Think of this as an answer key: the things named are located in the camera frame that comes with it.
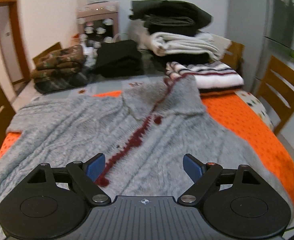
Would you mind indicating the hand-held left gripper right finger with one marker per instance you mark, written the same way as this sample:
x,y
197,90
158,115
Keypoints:
x,y
193,167

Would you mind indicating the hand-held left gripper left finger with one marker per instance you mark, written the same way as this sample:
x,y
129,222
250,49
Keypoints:
x,y
95,167

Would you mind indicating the grey knitted sweater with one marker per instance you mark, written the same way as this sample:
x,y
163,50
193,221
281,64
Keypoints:
x,y
142,135

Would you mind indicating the white dotted cushion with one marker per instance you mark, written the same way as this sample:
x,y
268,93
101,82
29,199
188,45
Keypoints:
x,y
254,107

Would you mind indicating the orange flower-patterned mat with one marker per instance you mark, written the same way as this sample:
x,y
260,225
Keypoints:
x,y
249,120

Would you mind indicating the grey plaid folded garment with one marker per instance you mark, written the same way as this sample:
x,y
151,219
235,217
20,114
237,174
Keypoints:
x,y
61,86

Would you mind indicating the white striped folded sweater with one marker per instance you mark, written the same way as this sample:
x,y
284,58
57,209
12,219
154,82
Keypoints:
x,y
212,76

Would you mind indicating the silver refrigerator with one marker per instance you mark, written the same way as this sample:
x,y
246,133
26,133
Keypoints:
x,y
284,20

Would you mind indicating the black folded garment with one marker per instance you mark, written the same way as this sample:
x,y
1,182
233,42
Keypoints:
x,y
182,58
119,57

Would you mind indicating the brown patterned folded sweater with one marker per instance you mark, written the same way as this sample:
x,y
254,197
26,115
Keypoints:
x,y
59,60

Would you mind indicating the white cardboard sheet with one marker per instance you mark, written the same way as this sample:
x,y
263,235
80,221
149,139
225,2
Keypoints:
x,y
220,42

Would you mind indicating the white plastic appliance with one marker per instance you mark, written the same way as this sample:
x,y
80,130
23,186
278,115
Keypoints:
x,y
90,52

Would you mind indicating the white plastic bag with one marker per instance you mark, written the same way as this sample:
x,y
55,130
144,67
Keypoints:
x,y
139,35

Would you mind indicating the dark grey folded pants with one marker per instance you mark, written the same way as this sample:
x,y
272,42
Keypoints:
x,y
169,26

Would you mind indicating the pink water dispenser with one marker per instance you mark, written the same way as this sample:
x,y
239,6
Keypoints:
x,y
99,22

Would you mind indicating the dark olive folded garment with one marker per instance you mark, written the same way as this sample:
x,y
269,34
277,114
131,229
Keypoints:
x,y
172,8

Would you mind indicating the brown wooden door frame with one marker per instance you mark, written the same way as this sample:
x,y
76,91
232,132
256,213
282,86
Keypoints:
x,y
21,42

